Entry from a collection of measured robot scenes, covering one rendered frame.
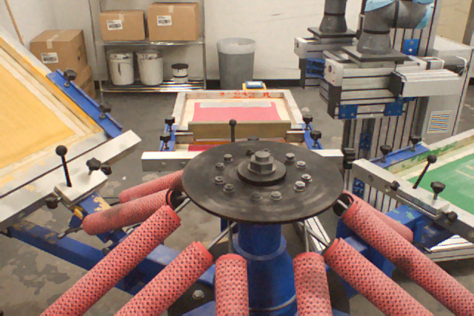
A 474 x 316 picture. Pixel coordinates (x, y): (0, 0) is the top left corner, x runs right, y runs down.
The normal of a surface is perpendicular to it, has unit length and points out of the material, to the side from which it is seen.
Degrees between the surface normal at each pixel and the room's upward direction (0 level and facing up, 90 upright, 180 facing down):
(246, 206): 0
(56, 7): 90
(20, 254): 0
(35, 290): 0
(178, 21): 89
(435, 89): 90
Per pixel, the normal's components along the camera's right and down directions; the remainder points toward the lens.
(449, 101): 0.17, 0.42
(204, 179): 0.00, -0.91
